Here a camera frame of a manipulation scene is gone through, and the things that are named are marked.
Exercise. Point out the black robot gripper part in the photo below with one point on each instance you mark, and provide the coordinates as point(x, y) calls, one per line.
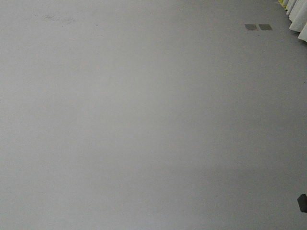
point(302, 202)

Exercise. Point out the right grey floor plate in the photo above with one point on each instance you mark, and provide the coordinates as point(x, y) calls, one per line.
point(265, 27)

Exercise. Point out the grey floor plate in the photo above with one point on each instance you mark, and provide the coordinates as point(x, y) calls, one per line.
point(251, 27)
point(265, 27)

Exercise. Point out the left grey floor plate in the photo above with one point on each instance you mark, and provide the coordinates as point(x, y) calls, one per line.
point(251, 27)

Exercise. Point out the white curtain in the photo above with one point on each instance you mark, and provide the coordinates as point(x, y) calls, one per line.
point(296, 10)

